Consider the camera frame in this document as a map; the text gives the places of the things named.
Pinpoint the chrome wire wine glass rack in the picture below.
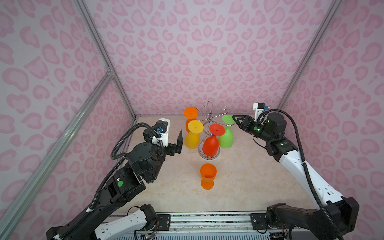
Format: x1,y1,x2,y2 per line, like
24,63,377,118
198,101,230,161

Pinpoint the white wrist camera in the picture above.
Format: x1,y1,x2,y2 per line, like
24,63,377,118
253,103,270,122
153,118,171,148

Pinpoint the aluminium diagonal frame bar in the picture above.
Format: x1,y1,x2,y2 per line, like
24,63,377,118
1,73,114,240

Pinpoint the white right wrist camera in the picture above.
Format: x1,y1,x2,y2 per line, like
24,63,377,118
253,103,270,122

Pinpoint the yellow plastic wine glass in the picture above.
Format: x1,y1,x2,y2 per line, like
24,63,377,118
185,120,204,149

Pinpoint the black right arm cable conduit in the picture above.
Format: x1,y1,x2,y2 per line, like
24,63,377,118
259,108,346,240

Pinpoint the red plastic wine glass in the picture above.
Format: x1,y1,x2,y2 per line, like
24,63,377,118
203,124,225,157

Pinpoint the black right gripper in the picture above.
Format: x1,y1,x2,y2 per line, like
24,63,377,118
232,115,274,143

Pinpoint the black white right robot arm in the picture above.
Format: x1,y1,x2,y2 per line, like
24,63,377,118
232,110,360,240

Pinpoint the aluminium corner frame post left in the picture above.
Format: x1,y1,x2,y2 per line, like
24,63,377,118
73,0,137,120

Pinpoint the aluminium corner frame post right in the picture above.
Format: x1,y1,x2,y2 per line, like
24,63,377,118
278,0,345,109

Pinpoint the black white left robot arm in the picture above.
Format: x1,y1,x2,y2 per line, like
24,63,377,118
46,133,183,240

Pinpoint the orange plastic wine glass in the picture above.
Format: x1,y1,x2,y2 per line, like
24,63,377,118
184,107,199,133
200,164,217,190

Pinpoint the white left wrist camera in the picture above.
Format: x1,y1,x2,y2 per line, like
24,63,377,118
153,118,171,148

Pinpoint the aluminium corner frame post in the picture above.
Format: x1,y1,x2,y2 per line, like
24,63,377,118
73,0,137,120
278,0,345,109

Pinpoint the green plastic wine glass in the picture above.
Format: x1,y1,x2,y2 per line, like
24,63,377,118
219,115,235,149

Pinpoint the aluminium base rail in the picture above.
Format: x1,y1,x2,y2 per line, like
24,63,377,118
110,209,316,240

